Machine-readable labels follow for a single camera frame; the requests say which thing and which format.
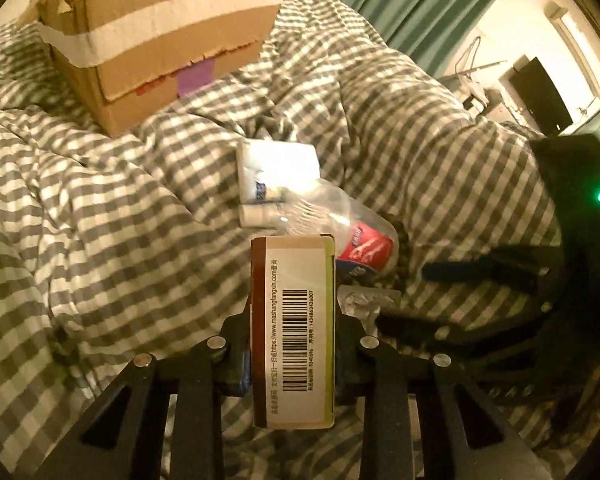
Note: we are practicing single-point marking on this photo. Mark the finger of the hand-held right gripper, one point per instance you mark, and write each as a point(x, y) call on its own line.
point(480, 267)
point(430, 332)

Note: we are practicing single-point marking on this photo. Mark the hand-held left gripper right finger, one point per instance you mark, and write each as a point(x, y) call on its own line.
point(347, 360)

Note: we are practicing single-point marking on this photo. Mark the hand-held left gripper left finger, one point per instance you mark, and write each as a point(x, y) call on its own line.
point(237, 372)

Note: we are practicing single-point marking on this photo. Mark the brown white medicine box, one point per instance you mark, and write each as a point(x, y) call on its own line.
point(295, 330)

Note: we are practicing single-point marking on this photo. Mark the brown cardboard box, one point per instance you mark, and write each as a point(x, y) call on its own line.
point(145, 35)

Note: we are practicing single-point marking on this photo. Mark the silver blister pack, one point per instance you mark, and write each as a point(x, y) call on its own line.
point(367, 302)

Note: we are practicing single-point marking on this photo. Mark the clear bottle with red label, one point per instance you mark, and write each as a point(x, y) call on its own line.
point(350, 230)

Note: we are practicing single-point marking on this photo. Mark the small white bottle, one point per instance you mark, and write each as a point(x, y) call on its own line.
point(257, 214)

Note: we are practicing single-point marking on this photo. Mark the black television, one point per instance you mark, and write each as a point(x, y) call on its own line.
point(540, 95)

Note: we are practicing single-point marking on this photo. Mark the metal drying rack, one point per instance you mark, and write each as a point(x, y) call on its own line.
point(475, 70)

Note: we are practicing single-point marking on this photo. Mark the white tissue packet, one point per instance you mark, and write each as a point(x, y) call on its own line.
point(280, 167)

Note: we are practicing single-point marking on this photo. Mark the grey white checkered blanket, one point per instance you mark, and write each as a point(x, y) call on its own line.
point(105, 210)

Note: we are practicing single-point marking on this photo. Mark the teal curtain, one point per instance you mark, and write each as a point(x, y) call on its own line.
point(420, 5)

